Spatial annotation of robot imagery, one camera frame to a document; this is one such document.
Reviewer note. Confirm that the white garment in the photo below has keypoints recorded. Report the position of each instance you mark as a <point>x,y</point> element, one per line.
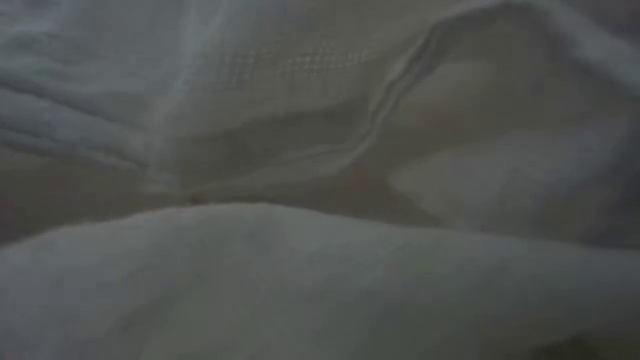
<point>320,270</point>

